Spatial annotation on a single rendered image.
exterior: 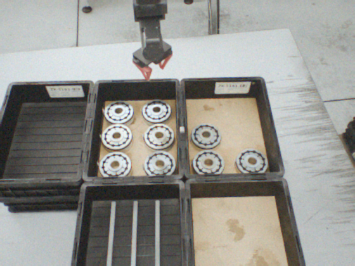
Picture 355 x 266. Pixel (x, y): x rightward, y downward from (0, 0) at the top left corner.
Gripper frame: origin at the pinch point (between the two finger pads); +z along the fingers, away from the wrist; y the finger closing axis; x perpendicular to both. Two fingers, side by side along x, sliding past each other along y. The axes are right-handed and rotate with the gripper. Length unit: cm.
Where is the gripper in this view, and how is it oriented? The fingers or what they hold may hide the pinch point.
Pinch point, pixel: (154, 72)
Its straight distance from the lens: 115.5
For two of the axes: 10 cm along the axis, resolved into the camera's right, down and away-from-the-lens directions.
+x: -7.2, -5.7, 4.0
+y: 7.0, -6.0, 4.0
